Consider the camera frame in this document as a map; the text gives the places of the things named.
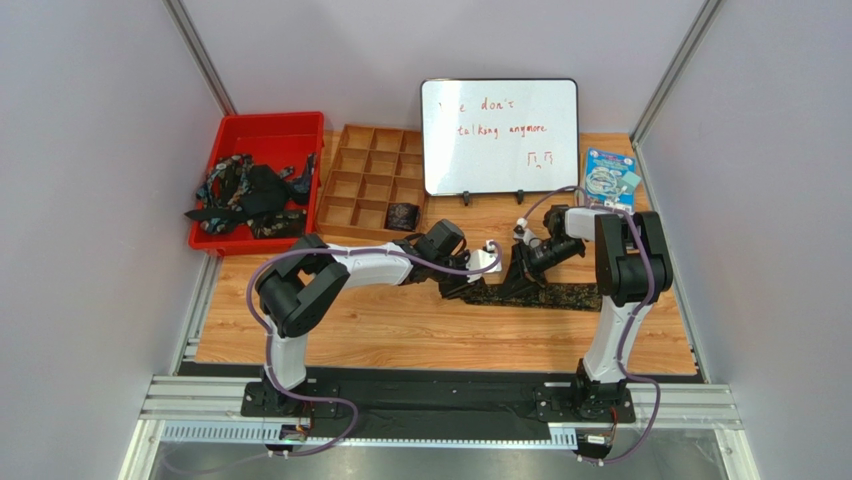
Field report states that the black gold key pattern tie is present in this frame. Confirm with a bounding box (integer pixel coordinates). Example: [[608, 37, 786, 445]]
[[461, 283, 602, 312]]

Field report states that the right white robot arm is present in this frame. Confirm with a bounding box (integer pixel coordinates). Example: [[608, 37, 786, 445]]
[[498, 205, 673, 418]]

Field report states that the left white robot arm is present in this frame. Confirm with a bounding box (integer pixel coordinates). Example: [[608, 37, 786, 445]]
[[245, 220, 503, 396]]

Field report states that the rolled dark tie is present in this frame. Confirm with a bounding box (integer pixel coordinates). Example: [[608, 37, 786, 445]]
[[384, 202, 421, 232]]

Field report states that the blue packaged item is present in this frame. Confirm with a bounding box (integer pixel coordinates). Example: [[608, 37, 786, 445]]
[[581, 148, 642, 212]]

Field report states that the brown compartment tray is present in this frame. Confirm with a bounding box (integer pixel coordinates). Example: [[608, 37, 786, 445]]
[[316, 124, 428, 241]]

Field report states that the white whiteboard with red writing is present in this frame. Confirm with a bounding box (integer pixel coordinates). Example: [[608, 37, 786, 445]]
[[420, 78, 580, 197]]

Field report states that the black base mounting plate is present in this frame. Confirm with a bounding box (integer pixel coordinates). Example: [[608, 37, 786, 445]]
[[240, 367, 636, 441]]

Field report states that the black plain tie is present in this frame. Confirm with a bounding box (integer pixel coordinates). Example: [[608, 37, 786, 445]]
[[184, 163, 290, 232]]

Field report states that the red plastic bin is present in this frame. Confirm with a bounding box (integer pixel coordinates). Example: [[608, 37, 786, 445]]
[[188, 111, 325, 256]]

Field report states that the blue floral pattern tie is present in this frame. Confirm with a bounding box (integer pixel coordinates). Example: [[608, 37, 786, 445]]
[[184, 153, 317, 239]]

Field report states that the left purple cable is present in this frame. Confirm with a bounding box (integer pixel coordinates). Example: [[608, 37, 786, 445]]
[[245, 240, 504, 459]]

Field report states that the purple cable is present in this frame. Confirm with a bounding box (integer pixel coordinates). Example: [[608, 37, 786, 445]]
[[515, 185, 663, 466], [245, 240, 504, 459]]

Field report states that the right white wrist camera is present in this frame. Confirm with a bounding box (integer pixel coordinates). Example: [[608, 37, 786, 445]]
[[513, 217, 542, 249]]

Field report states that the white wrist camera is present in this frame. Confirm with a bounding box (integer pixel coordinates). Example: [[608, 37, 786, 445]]
[[466, 239, 502, 275], [513, 217, 542, 249]]

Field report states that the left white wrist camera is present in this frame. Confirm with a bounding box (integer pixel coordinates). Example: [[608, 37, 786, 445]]
[[466, 239, 502, 275]]

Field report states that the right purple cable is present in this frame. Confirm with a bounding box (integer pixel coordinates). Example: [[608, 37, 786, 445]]
[[515, 185, 663, 466]]

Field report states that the aluminium frame rail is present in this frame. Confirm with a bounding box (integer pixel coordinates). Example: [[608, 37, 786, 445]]
[[120, 368, 759, 479]]

